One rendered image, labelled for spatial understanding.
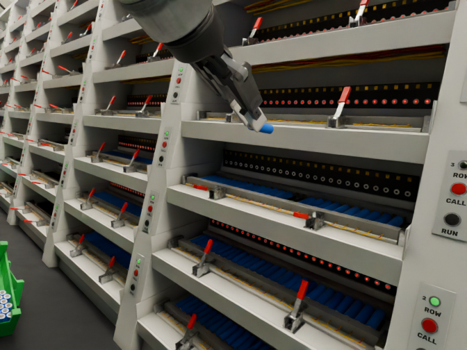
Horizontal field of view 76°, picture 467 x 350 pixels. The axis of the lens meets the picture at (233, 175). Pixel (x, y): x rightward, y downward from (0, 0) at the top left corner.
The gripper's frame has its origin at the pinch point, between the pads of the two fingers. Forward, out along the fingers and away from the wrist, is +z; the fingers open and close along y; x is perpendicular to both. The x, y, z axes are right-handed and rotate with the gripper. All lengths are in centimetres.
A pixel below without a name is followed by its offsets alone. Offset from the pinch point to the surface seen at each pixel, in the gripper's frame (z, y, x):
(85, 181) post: 45, 89, 49
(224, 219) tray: 21.0, 3.5, 18.6
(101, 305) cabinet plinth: 45, 36, 72
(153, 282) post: 34, 17, 47
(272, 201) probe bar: 21.2, -3.6, 8.8
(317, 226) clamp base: 16.3, -16.1, 8.1
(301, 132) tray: 11.7, -4.2, -5.1
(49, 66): 36, 174, 18
